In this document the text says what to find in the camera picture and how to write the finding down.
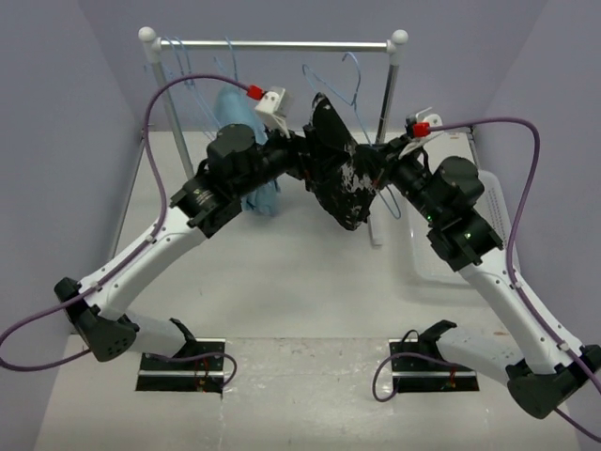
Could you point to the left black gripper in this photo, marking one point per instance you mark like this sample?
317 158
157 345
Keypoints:
298 147

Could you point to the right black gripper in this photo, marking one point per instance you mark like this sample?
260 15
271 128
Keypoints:
385 160

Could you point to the black white patterned trousers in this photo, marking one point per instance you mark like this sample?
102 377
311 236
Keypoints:
341 173

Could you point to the blue wire trouser hanger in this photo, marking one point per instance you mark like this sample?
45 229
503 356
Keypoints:
313 78

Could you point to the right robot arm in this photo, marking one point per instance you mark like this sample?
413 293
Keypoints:
547 364

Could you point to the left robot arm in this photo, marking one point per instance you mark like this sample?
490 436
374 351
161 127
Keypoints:
99 304

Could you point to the light blue folded trousers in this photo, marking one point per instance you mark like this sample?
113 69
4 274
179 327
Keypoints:
232 107

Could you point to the white metal clothes rack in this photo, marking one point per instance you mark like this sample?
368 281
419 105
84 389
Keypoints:
153 46

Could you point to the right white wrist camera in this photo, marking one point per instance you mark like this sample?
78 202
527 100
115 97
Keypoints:
420 129

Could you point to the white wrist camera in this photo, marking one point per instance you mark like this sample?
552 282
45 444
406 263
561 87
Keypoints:
420 129
273 109

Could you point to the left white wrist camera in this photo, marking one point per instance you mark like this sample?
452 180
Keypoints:
273 109

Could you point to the empty blue wire hanger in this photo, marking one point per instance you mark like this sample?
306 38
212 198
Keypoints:
201 107

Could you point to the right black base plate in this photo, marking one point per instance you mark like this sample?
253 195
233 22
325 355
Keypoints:
414 375

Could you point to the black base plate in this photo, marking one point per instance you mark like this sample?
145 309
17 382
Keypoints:
414 375
202 376

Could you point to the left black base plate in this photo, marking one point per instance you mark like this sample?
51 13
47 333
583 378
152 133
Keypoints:
202 376

